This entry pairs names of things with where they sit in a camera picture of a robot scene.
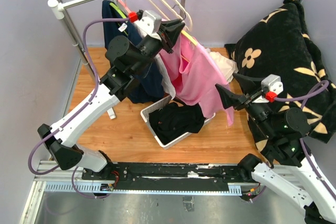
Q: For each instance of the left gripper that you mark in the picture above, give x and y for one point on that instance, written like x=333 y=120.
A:
x=169 y=32

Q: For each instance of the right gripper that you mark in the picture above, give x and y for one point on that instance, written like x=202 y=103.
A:
x=248 y=84

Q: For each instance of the yellow hanger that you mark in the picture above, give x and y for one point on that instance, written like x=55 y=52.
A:
x=186 y=30

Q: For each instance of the pink t shirt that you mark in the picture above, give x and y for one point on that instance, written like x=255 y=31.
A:
x=194 y=74

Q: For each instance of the white t shirt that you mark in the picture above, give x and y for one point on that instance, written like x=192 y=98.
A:
x=166 y=82

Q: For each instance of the pink white hanger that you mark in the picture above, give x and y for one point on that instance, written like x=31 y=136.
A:
x=131 y=15

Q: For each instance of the black t shirt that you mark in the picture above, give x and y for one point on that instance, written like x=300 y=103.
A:
x=194 y=112
x=168 y=125

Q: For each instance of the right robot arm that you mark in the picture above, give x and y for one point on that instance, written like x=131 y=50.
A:
x=290 y=170

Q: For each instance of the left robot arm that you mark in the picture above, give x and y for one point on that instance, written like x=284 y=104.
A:
x=128 y=62

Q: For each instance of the navy blue t shirt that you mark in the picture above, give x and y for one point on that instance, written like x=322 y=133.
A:
x=150 y=88

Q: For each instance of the green hanger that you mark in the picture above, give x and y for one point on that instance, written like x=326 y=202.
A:
x=120 y=7

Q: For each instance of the folded cream cloth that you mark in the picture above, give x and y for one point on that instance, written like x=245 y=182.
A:
x=227 y=66

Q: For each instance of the black floral blanket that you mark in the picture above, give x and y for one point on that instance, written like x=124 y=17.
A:
x=279 y=44

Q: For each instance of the white plastic basket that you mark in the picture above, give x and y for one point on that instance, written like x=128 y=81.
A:
x=158 y=106

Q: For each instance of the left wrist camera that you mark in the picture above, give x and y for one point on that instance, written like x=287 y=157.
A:
x=152 y=22

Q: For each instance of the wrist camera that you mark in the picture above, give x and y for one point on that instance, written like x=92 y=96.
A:
x=271 y=87
x=152 y=22

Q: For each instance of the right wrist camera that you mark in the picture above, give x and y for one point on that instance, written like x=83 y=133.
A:
x=271 y=87

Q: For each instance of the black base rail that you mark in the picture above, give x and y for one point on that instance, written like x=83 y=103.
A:
x=172 y=177

